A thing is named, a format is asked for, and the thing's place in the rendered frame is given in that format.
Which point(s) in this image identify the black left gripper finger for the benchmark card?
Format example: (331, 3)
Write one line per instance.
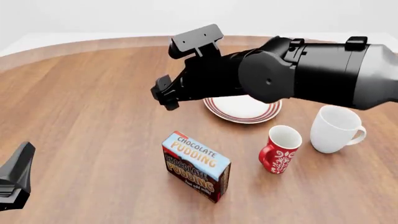
(20, 163)

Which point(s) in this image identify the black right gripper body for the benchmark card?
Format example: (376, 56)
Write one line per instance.
(164, 91)

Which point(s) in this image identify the red mug with white pattern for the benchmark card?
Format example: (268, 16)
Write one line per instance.
(281, 151)

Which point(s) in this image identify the black and grey right robot arm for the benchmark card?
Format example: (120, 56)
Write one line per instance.
(326, 72)

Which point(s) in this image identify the chocolate pudding box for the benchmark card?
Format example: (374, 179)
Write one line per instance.
(196, 168)

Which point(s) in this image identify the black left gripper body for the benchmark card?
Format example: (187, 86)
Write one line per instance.
(11, 196)

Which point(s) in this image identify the white plate with red rings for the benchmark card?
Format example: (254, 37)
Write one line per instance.
(239, 109)

